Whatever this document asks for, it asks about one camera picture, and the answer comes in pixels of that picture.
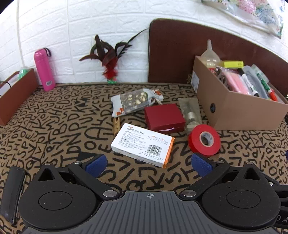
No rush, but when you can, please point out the brown wooden headboard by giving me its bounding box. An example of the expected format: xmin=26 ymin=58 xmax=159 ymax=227
xmin=148 ymin=18 xmax=288 ymax=97

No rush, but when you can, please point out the brown cardboard box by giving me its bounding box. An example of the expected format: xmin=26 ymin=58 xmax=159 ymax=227
xmin=191 ymin=56 xmax=287 ymax=131

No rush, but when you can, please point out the red black feather shuttlecock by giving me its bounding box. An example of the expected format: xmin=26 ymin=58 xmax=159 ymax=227
xmin=79 ymin=29 xmax=148 ymax=85

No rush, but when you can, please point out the small yellow box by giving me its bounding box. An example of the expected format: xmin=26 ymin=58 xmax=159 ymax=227
xmin=220 ymin=60 xmax=245 ymax=69

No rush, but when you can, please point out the red tape roll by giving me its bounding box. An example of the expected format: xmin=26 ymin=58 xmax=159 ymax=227
xmin=188 ymin=124 xmax=221 ymax=157

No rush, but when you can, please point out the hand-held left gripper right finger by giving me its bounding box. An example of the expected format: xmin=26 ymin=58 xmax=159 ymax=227
xmin=179 ymin=152 xmax=266 ymax=201

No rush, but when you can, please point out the clear pack with metal part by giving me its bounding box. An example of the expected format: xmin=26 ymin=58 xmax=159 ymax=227
xmin=178 ymin=98 xmax=203 ymax=135

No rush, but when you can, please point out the white marker with black cap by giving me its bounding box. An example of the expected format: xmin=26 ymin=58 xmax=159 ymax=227
xmin=238 ymin=68 xmax=260 ymax=97

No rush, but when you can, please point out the dark metal item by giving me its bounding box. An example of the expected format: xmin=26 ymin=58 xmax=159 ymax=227
xmin=210 ymin=66 xmax=228 ymax=89

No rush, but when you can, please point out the letter print blanket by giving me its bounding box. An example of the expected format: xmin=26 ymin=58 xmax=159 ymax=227
xmin=0 ymin=82 xmax=288 ymax=234

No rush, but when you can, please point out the gauze herb sachet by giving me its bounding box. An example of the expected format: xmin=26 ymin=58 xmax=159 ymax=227
xmin=111 ymin=88 xmax=164 ymax=118

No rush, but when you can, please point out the green marker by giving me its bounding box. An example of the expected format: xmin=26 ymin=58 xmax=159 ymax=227
xmin=256 ymin=71 xmax=272 ymax=95

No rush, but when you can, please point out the dark red gift box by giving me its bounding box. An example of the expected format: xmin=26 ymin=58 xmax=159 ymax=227
xmin=144 ymin=103 xmax=186 ymax=132

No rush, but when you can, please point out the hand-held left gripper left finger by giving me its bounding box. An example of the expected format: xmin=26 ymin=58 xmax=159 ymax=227
xmin=34 ymin=154 xmax=122 ymax=201

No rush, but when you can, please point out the open reddish brown box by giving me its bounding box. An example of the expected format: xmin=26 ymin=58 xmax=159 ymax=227
xmin=0 ymin=68 xmax=39 ymax=126

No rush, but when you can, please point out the pink plastic packet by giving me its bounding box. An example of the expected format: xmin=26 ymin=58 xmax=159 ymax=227
xmin=225 ymin=69 xmax=251 ymax=95

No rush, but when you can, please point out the white orange medicine box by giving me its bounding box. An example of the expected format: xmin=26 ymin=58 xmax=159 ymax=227
xmin=111 ymin=123 xmax=175 ymax=169

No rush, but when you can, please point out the wooden clothespin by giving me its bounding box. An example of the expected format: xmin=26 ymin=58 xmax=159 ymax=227
xmin=113 ymin=116 xmax=122 ymax=136

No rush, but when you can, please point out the pink thermos bottle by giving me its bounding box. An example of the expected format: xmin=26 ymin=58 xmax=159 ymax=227
xmin=34 ymin=48 xmax=56 ymax=92

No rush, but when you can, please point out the clear plastic funnel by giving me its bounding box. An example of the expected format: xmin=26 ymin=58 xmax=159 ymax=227
xmin=200 ymin=39 xmax=221 ymax=68

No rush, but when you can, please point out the floral plastic bag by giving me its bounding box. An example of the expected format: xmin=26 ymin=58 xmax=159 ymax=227
xmin=200 ymin=0 xmax=284 ymax=39

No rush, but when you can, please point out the black oblong case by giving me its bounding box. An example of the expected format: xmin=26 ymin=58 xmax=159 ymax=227
xmin=3 ymin=166 xmax=26 ymax=224

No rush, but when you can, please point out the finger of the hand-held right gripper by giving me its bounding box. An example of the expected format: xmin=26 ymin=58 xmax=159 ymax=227
xmin=261 ymin=172 xmax=288 ymax=199

